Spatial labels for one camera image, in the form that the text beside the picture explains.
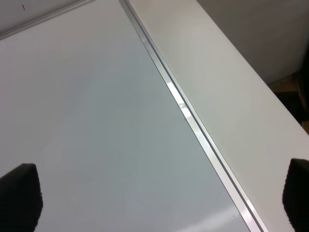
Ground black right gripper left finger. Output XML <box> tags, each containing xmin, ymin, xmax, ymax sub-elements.
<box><xmin>0</xmin><ymin>163</ymin><xmax>43</xmax><ymax>232</ymax></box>

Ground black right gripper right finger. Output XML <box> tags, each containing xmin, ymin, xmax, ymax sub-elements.
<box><xmin>282</xmin><ymin>159</ymin><xmax>309</xmax><ymax>232</ymax></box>

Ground white framed whiteboard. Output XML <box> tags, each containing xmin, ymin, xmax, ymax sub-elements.
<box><xmin>0</xmin><ymin>0</ymin><xmax>260</xmax><ymax>232</ymax></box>

